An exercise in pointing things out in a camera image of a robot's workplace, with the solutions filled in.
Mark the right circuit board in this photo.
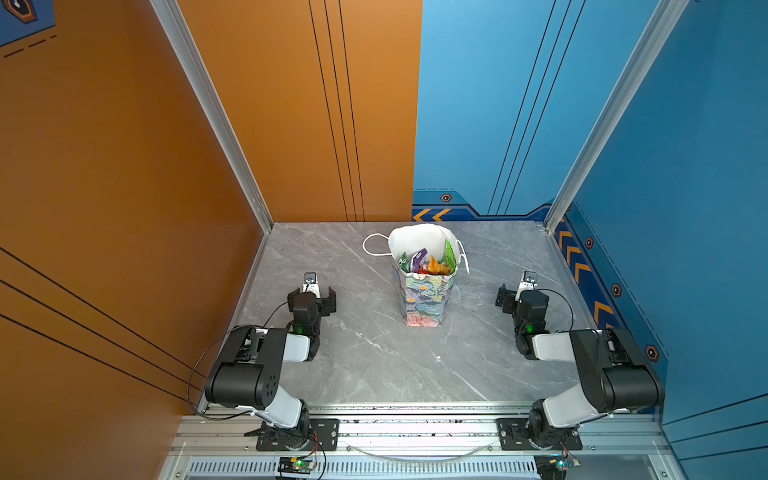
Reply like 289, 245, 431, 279
534, 456, 581, 480

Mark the green Lays chips bag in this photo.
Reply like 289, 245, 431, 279
441, 240, 458, 275

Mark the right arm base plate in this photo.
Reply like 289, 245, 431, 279
496, 417, 583, 451

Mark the floral white paper bag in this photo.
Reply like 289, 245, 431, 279
362, 223, 470, 328

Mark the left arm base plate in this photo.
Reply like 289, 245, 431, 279
256, 417, 340, 452

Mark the pink berries candy bag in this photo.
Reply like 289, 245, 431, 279
409, 249, 429, 273

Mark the small orange snack packet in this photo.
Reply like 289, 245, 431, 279
427, 256, 452, 275

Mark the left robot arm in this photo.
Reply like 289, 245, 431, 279
204, 272, 337, 451

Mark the circuit board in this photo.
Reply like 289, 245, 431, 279
277, 457, 318, 478
534, 456, 581, 480

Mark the aluminium rail frame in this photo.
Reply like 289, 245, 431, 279
159, 402, 684, 479

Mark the left circuit board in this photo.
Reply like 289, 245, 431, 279
277, 457, 318, 478

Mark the green yellow Fox's candy bag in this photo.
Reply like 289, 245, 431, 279
398, 253, 411, 273

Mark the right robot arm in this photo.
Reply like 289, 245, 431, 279
495, 271, 665, 450

